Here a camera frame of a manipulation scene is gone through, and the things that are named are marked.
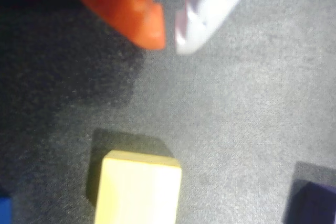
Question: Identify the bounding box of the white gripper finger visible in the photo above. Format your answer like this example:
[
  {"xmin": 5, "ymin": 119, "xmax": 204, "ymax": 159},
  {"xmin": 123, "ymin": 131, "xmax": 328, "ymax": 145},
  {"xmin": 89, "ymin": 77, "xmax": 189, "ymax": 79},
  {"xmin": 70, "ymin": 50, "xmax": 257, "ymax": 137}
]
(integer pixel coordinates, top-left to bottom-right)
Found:
[{"xmin": 174, "ymin": 0, "xmax": 263, "ymax": 56}]

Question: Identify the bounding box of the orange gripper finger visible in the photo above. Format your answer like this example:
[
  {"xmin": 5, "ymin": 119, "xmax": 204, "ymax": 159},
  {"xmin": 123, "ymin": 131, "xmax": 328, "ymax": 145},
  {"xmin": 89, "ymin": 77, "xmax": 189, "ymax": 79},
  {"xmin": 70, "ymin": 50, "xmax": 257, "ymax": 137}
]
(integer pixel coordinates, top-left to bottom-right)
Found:
[{"xmin": 64, "ymin": 0, "xmax": 166, "ymax": 50}]

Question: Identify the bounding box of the yellow wooden cube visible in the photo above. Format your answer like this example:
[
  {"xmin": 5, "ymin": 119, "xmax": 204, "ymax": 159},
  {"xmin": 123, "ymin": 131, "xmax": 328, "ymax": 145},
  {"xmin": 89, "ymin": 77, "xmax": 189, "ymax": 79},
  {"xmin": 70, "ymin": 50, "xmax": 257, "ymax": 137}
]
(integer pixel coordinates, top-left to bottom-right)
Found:
[{"xmin": 93, "ymin": 150, "xmax": 183, "ymax": 224}]

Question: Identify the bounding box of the purple wooden cube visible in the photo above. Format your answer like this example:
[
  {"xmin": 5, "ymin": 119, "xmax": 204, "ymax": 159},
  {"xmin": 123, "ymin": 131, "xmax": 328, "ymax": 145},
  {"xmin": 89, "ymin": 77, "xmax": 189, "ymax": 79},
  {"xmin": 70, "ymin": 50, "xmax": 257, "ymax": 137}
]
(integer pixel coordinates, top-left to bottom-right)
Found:
[{"xmin": 281, "ymin": 180, "xmax": 336, "ymax": 224}]

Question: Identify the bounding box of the blue wooden cube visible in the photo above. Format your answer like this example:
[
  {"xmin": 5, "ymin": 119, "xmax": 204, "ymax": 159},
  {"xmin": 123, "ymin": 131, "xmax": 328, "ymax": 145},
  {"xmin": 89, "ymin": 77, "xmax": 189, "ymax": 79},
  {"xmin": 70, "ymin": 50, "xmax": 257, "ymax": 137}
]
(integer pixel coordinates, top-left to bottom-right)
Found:
[{"xmin": 0, "ymin": 196, "xmax": 13, "ymax": 224}]

